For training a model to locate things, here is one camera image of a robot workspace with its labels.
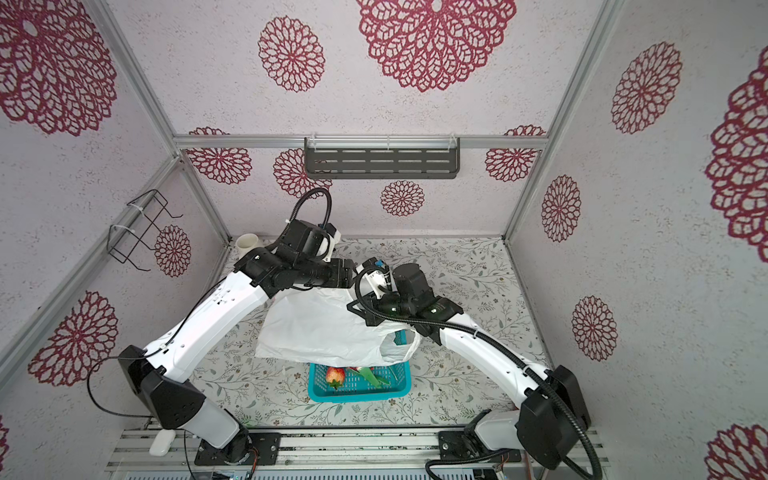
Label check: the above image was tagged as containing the white plastic bag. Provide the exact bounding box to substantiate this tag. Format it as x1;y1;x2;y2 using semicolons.
255;289;422;367

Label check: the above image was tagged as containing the pink dragon fruit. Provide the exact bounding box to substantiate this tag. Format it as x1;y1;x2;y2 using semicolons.
348;367;390;388

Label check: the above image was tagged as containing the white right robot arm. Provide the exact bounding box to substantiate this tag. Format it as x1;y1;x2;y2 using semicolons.
347;259;604;479

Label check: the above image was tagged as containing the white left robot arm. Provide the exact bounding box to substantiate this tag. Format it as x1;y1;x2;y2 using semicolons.
118;220;354;464

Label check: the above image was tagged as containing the white mug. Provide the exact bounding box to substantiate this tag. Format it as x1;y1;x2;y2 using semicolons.
235;233;263;259

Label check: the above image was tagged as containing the teal plastic basket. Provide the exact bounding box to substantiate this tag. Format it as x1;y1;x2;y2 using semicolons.
308;329;416;403

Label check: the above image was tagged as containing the red apple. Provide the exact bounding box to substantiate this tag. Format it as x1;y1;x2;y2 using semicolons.
325;367;346;390

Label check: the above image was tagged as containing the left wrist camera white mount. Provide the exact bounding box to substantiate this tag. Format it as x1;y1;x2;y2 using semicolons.
317;230;341;262

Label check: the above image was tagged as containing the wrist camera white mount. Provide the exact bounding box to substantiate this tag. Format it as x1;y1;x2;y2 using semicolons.
317;230;341;262
363;257;393;299

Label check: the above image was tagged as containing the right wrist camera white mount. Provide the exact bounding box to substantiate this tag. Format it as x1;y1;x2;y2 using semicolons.
363;257;393;299

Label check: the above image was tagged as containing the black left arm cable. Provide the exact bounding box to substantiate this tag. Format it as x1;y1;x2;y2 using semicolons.
287;187;333;230

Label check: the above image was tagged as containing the grey wall shelf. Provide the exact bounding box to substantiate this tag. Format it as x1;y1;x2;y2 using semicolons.
304;137;461;180

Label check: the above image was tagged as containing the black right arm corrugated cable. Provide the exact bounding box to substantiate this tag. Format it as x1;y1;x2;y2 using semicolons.
353;266;604;480

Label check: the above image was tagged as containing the black wire wall rack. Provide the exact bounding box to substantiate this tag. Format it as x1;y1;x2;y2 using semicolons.
106;189;183;272

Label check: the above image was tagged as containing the metal base rail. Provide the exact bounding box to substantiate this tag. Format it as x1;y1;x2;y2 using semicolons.
104;424;610;480

